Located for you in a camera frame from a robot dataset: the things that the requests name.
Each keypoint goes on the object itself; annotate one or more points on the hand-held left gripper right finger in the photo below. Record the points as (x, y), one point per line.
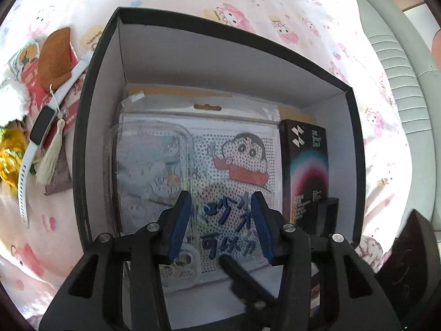
(262, 227)

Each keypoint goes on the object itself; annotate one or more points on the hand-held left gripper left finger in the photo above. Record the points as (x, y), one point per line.
(179, 227)

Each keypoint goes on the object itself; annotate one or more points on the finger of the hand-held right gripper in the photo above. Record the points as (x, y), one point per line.
(325, 215)
(246, 281)

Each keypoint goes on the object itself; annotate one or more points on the black box with rainbow arcs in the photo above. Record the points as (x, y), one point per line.
(303, 165)

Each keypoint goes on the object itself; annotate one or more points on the clear printed phone case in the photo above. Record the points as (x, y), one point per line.
(151, 176)

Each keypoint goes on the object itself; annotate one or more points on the black cardboard storage box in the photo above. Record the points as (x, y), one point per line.
(98, 110)

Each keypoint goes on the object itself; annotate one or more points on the cartoon pegboard card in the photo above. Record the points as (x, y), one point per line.
(241, 165)

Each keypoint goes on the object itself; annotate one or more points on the brown card holder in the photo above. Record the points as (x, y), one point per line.
(60, 186)

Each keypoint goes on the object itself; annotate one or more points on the white smartwatch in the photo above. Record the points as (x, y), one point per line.
(41, 122)

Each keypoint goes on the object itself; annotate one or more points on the yellow crinkly wrapper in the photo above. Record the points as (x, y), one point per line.
(12, 155)

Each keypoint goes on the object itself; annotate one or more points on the red printed packet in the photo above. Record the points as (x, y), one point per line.
(32, 82)

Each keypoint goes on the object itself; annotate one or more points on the white fluffy pompom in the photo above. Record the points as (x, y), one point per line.
(12, 100)

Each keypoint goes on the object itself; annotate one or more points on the wooden comb with tassel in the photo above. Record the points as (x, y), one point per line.
(55, 55)

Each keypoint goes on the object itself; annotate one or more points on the pink cartoon printed bedsheet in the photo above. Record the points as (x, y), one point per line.
(241, 3)

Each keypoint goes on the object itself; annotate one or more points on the grey padded bed frame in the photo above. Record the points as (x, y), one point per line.
(396, 58)

